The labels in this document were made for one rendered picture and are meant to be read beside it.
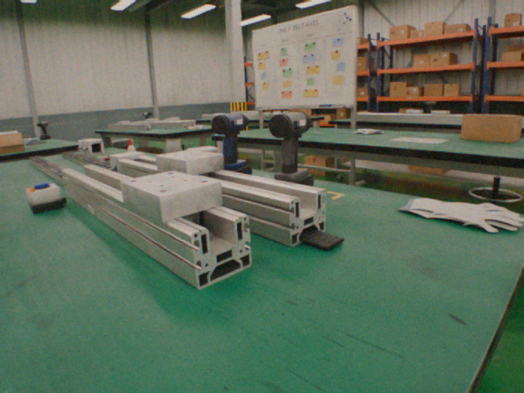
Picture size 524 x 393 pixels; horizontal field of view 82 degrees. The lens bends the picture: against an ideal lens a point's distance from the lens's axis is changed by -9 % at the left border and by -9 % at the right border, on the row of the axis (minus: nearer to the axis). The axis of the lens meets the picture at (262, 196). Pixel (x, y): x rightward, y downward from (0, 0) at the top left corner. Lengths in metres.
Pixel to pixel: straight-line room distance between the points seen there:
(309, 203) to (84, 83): 12.17
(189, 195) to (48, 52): 12.09
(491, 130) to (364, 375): 2.06
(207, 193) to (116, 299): 0.20
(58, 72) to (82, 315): 12.10
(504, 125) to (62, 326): 2.23
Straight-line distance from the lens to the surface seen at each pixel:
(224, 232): 0.51
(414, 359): 0.38
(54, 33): 12.69
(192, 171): 0.81
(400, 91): 10.74
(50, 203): 1.04
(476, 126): 2.33
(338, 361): 0.36
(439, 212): 0.77
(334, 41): 3.74
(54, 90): 12.39
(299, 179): 0.86
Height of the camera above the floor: 1.02
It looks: 16 degrees down
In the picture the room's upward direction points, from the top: 3 degrees counter-clockwise
